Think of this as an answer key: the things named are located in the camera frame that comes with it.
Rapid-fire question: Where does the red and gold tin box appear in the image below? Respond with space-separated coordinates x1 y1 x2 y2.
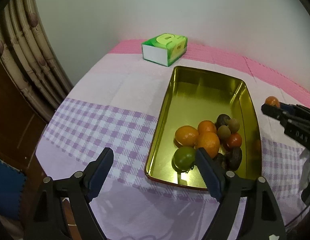
144 66 263 192

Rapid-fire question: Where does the blue foam mat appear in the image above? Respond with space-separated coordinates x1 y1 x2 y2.
0 155 27 222

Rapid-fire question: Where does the brown kiwi fruit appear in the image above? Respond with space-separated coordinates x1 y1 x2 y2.
217 125 231 142
226 118 240 133

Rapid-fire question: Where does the brown wooden furniture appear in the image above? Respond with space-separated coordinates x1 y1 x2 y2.
0 55 49 180

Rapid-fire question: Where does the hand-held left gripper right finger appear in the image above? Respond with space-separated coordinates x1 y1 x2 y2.
195 148 287 240

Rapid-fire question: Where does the green tissue pack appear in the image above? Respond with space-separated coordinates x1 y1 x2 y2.
141 33 188 67

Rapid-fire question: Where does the large orange mandarin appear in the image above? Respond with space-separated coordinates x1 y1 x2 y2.
195 131 220 158

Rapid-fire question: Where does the white purple checked blanket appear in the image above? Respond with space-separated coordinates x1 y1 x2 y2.
35 52 310 240

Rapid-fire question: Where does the person's right hand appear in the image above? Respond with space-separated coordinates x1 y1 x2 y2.
300 147 310 189

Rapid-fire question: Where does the dark wrinkled passion fruit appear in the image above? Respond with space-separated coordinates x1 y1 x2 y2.
214 114 232 130

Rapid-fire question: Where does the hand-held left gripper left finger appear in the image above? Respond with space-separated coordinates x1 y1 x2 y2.
23 147 114 240

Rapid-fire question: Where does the red tomato with stem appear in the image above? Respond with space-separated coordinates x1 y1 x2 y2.
226 132 242 148

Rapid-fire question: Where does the small orange mandarin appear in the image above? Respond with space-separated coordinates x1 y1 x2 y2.
197 120 217 134

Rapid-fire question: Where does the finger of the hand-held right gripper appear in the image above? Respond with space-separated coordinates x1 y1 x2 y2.
279 102 310 120
261 103 289 126

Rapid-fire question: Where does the smooth yellow-orange fruit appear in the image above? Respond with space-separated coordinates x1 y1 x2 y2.
175 125 199 147

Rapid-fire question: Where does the small orange-red tomato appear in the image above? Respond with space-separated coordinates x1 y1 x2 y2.
265 96 281 107

